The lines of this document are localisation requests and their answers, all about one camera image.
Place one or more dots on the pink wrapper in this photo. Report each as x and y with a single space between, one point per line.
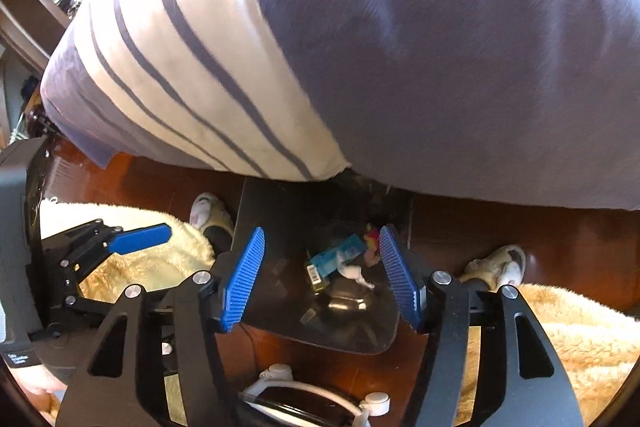
372 244

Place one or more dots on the white crumpled wrapper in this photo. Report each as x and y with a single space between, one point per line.
357 274

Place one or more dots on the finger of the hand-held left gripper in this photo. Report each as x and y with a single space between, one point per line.
80 309
140 237

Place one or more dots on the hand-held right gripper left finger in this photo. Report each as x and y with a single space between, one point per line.
244 279

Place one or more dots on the person's left hand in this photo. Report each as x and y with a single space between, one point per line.
35 387

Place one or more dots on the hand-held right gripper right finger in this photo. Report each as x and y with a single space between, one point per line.
400 279

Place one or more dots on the black plastic bin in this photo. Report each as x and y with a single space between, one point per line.
280 292

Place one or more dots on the white grey slipper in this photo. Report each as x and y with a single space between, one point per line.
500 264
207 212

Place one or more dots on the blue white striped pillow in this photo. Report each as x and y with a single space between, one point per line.
400 57

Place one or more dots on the teal snack packet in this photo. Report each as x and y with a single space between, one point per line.
332 257

